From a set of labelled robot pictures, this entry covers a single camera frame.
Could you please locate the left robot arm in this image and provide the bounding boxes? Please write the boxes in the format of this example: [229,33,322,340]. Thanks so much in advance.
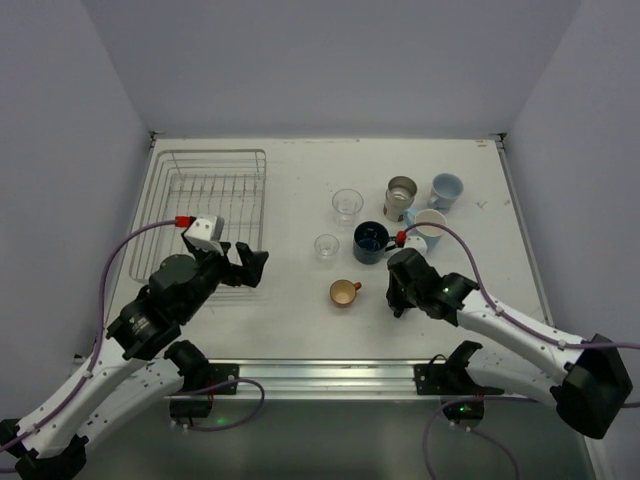
[1,242,269,479]

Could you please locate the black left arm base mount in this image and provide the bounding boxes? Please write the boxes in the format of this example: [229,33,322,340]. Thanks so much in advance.
[163,340,239,395]

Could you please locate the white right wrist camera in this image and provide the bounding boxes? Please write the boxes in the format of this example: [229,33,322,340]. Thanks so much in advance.
[404,236,429,256]

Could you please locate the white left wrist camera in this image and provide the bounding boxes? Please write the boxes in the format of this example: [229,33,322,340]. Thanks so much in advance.
[183,215,225,254]

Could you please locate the light blue cup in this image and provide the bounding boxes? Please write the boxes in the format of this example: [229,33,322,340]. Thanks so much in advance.
[403,208,447,253]

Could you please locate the orange ceramic cup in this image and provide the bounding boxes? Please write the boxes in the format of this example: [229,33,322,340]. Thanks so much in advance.
[329,279,362,307]

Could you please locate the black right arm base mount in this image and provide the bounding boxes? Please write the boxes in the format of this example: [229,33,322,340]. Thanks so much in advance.
[413,340,505,396]

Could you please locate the aluminium frame rail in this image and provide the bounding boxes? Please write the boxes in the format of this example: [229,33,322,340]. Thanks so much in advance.
[64,357,594,401]

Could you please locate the metal wire dish rack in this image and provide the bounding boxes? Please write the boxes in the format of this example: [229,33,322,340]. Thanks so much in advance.
[134,149,267,251]

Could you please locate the clear plastic cup front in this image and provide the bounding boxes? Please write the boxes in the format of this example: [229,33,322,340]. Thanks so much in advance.
[332,189,364,227]

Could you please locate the grey ceramic mug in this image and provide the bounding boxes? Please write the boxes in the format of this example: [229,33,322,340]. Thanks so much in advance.
[428,173,464,213]

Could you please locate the black left controller box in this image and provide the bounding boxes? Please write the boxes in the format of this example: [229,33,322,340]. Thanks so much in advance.
[169,399,213,422]

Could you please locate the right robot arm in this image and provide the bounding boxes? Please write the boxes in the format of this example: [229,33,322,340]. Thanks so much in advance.
[386,248,633,439]

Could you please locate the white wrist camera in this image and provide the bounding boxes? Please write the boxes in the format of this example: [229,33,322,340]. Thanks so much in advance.
[404,236,429,256]
[183,215,225,254]

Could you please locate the black right controller box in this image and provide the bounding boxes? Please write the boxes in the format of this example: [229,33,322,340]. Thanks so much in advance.
[442,402,485,429]

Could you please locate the dark blue mug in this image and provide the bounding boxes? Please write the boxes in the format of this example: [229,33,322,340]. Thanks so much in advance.
[352,221,396,265]

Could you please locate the black controller box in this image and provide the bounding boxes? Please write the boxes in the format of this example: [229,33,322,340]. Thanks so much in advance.
[442,402,485,429]
[169,399,213,422]

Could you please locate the clear glass cup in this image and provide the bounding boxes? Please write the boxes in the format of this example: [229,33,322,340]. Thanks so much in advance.
[314,234,340,262]

